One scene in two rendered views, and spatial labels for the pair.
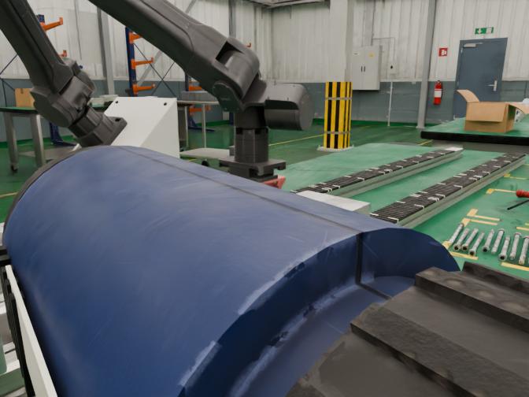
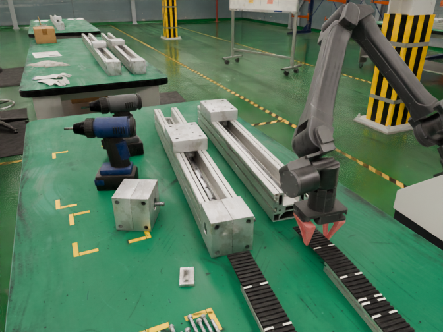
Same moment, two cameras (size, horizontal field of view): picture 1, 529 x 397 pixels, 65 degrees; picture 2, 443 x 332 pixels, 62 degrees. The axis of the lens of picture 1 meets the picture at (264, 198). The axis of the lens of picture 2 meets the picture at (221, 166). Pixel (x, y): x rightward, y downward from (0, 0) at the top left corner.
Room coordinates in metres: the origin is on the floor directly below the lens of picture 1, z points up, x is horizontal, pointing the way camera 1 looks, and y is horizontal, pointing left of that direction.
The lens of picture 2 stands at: (0.85, -0.69, 1.33)
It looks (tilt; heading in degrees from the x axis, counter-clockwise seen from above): 26 degrees down; 120
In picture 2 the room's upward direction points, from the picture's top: straight up
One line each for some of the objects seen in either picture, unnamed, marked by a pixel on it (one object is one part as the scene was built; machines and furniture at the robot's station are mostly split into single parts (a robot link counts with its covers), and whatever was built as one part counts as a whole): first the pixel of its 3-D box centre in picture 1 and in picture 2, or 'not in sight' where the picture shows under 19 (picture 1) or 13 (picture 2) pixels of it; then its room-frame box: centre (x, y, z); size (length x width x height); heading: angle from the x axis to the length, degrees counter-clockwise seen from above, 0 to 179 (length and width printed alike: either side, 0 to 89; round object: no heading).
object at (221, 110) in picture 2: not in sight; (218, 112); (0.11, 0.54, 0.87); 0.16 x 0.11 x 0.07; 138
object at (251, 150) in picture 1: (251, 149); (321, 198); (0.69, 0.02, 0.91); 0.10 x 0.07 x 0.07; 48
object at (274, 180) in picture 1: (257, 191); (312, 226); (0.68, 0.01, 0.84); 0.07 x 0.07 x 0.09; 48
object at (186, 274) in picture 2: not in sight; (186, 276); (0.49, -0.21, 0.78); 0.05 x 0.03 x 0.01; 124
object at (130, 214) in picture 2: not in sight; (142, 204); (0.27, -0.09, 0.83); 0.11 x 0.10 x 0.10; 26
